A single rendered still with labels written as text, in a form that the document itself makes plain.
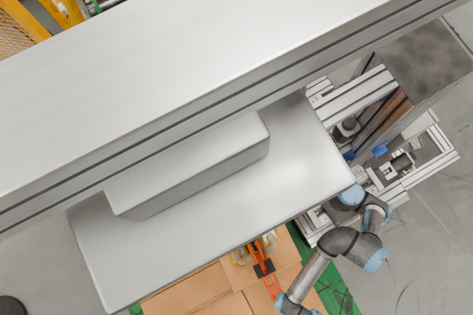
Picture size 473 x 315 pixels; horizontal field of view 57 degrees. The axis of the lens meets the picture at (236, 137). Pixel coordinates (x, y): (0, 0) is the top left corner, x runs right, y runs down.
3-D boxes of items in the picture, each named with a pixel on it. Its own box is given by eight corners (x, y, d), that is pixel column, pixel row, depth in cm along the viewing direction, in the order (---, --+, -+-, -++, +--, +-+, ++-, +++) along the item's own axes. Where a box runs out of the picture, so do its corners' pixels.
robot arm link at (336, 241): (331, 219, 167) (268, 312, 180) (356, 235, 165) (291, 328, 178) (333, 211, 178) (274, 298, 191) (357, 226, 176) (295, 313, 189)
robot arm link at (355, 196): (342, 178, 220) (347, 174, 206) (365, 193, 217) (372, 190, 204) (329, 199, 217) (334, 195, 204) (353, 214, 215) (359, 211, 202)
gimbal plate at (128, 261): (30, 93, 56) (8, 79, 52) (234, -7, 58) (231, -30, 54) (120, 311, 49) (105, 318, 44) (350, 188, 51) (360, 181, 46)
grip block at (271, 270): (252, 264, 220) (251, 264, 215) (269, 256, 221) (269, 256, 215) (259, 280, 218) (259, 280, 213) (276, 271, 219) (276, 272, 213)
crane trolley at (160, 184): (86, 103, 51) (49, 71, 42) (207, 43, 52) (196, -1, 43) (141, 225, 47) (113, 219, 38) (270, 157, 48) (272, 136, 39)
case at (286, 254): (198, 199, 280) (188, 190, 242) (254, 172, 283) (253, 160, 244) (238, 287, 265) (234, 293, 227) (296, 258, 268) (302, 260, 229)
